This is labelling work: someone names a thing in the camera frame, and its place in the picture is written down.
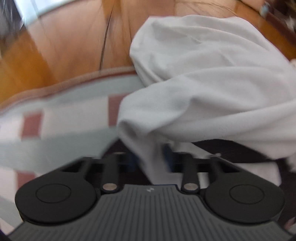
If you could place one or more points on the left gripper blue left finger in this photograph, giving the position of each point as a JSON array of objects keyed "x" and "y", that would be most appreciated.
[{"x": 114, "y": 164}]

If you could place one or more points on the white sweatshirt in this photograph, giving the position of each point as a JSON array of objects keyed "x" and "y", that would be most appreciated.
[{"x": 206, "y": 78}]

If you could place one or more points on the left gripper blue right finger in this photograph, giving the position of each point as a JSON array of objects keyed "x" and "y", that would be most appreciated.
[{"x": 185, "y": 164}]

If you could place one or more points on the striped floor rug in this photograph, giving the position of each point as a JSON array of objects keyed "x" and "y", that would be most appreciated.
[{"x": 56, "y": 125}]

